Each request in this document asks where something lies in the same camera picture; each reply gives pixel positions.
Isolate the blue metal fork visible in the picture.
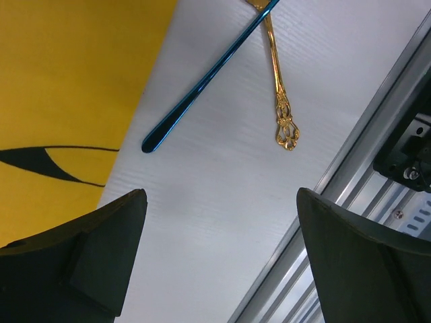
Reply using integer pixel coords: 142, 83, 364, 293
141, 0, 279, 153

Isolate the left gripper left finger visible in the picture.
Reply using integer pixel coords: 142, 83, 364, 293
1, 189, 147, 322

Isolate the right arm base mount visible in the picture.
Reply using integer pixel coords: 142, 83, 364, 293
372, 71, 430, 193

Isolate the yellow pikachu cloth placemat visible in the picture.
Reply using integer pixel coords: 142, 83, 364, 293
1, 1, 176, 245

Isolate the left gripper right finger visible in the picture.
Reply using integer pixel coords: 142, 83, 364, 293
296, 188, 430, 322

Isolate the aluminium front rail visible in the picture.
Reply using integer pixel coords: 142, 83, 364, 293
231, 17, 430, 322

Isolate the gold ornate spoon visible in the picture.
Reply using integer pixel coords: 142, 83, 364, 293
263, 13, 300, 151

